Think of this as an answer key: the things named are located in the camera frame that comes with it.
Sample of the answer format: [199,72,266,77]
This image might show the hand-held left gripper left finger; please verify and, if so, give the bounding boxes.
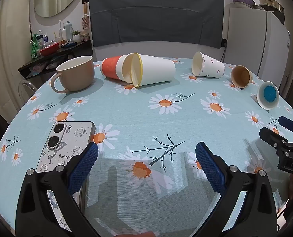
[15,142,100,237]

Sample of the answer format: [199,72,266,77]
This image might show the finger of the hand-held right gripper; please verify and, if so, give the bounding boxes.
[278,116,293,134]
[259,127,293,151]

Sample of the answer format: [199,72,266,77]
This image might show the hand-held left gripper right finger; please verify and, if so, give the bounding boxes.
[195,142,278,237]

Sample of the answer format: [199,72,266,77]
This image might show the white cup with blue base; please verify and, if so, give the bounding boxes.
[257,81,280,111]

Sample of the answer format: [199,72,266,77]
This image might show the small brown paper cup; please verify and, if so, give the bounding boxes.
[231,65,253,89]

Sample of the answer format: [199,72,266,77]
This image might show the white heart-print paper cup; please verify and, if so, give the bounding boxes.
[192,52,225,79]

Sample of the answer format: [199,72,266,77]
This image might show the orange and white paper cup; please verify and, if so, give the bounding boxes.
[100,56,124,80]

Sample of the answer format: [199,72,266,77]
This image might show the large white yellow-rimmed paper cup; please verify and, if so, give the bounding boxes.
[121,53,176,88]

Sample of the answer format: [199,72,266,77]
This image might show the smartphone in white patterned case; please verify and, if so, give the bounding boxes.
[35,121,97,232]

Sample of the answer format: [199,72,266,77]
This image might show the light blue daisy tablecloth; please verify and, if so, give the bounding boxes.
[0,57,293,237]

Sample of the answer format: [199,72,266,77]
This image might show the brown ceramic mug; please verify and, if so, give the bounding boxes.
[50,56,95,94]

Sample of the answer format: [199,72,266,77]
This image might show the white refrigerator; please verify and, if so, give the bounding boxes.
[222,7,291,97]

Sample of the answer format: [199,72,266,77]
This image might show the transparent chair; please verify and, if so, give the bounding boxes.
[18,79,38,104]

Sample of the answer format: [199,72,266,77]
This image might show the dark wooden side table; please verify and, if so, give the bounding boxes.
[18,39,94,79]

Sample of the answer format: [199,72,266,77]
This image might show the red bowl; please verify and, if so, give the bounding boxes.
[39,42,60,57]

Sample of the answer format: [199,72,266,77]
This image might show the stacked metal pots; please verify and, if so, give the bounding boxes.
[258,0,285,13]

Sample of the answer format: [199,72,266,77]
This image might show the purple plastic basket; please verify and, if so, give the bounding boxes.
[231,0,256,8]

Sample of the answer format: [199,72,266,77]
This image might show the grey and white bottle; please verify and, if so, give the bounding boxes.
[65,21,73,42]

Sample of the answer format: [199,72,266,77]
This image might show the wooden hairbrush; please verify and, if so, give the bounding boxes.
[82,2,91,30]

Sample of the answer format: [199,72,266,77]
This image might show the dark grey cloth cover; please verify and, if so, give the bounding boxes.
[89,0,224,49]

